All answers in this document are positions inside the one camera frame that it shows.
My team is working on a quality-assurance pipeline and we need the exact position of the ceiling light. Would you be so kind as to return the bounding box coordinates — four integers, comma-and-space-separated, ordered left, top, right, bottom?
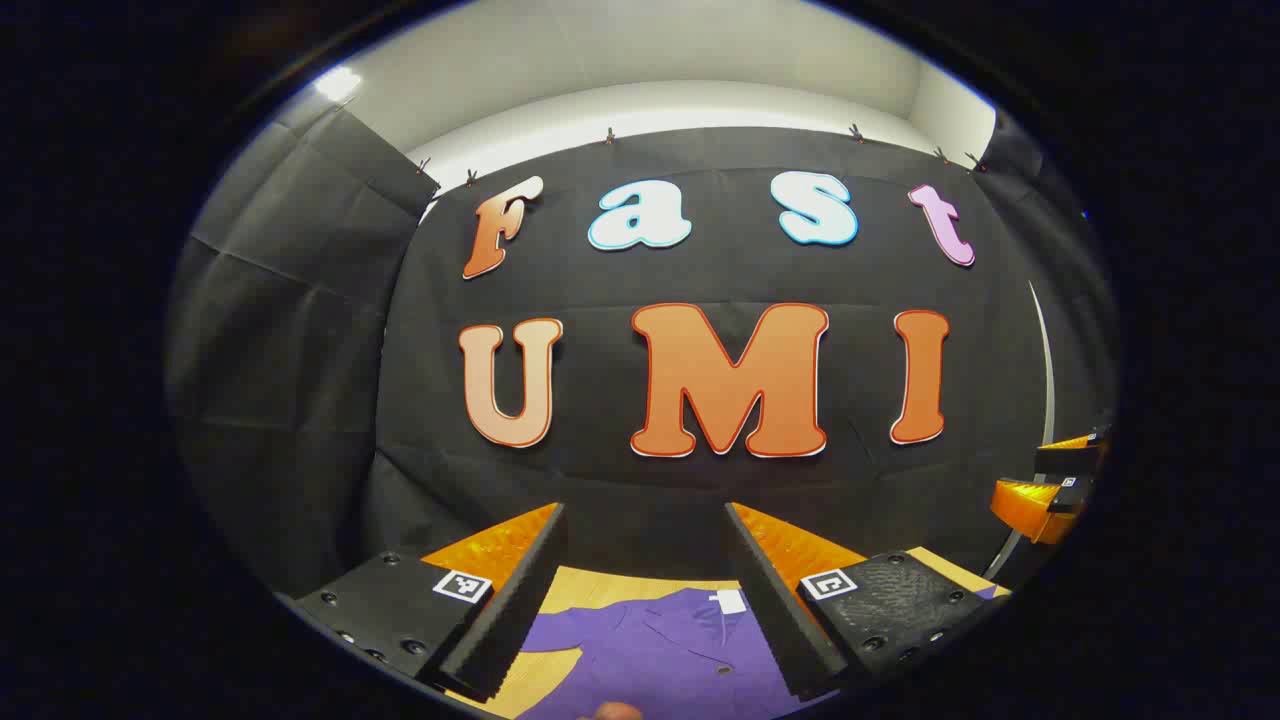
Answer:
312, 65, 363, 103

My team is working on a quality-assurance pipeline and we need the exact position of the black backdrop cloth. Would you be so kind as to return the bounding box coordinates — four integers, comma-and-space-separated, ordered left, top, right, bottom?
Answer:
165, 100, 1116, 601

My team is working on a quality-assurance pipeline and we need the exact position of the purple shirt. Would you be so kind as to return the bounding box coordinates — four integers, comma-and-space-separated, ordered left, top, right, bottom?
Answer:
515, 585, 1001, 720

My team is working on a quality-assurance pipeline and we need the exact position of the white pole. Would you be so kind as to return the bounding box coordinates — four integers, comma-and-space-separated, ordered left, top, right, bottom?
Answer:
1000, 280, 1057, 586

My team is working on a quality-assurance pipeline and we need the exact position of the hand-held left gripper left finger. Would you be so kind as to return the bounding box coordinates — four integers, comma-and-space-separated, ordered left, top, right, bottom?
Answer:
290, 502, 569, 703

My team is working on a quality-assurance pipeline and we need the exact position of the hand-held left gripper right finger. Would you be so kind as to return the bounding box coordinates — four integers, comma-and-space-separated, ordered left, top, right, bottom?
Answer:
724, 502, 1013, 701

